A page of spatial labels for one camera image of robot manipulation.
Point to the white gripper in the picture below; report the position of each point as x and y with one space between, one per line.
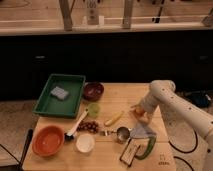
146 118

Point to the red yellow apple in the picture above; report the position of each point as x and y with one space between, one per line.
138 111

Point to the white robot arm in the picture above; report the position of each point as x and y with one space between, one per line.
163 91

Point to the metal measuring cup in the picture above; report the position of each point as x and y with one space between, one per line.
122 134

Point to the grey folded cloth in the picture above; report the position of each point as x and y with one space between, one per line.
141 131

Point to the yellow banana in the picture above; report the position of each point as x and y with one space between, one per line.
113 119

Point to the bunch of red grapes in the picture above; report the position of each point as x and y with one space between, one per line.
90 126

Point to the dark red bowl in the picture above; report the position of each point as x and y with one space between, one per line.
93 91

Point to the small white bowl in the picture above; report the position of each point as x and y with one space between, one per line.
85 143

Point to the grey blue sponge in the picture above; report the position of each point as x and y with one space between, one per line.
59 93

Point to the green plastic tray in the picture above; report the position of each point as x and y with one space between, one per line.
49 106

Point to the orange plastic bowl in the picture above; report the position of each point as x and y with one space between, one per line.
48 141

